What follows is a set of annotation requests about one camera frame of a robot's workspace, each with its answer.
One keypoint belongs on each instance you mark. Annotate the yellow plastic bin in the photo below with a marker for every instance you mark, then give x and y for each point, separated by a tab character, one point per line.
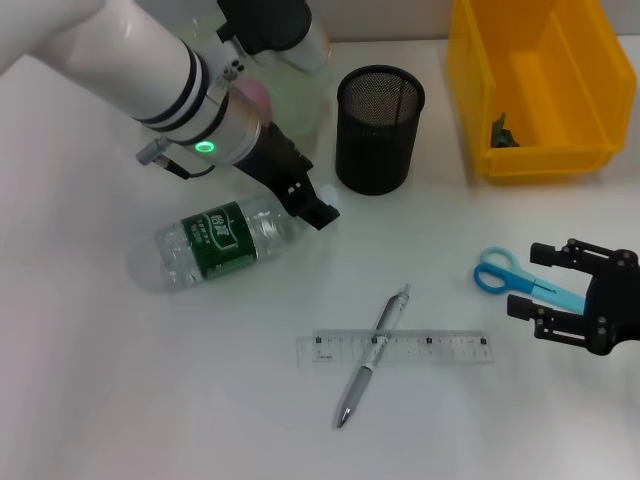
550	75

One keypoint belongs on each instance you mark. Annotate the green plastic wrapper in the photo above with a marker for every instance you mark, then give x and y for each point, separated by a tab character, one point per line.
502	135

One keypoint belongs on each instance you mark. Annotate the pink toy peach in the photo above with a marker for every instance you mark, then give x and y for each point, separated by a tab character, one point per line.
257	95

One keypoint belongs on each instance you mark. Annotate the transparent plastic ruler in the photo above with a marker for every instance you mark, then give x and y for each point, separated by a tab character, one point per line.
440	347

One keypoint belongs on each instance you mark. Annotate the silver ballpoint pen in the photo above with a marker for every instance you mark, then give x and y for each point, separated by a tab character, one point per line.
357	385

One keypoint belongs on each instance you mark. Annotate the translucent green fruit plate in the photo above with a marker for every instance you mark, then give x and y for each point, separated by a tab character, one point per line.
300	105

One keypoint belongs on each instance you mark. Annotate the blue plastic scissors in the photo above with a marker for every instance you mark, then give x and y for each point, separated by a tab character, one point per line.
520	285

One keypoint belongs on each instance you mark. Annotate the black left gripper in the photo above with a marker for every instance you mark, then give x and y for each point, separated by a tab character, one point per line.
280	170

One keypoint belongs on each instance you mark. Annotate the black mesh pen holder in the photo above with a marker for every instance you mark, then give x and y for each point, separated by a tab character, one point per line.
375	150

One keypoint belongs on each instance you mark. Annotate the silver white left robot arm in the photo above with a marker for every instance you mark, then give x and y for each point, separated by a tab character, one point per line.
125	55

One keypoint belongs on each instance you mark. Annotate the clear green-label water bottle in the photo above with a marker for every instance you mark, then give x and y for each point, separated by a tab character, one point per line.
220	235

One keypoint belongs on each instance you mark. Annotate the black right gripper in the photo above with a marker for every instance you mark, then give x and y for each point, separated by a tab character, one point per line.
617	300

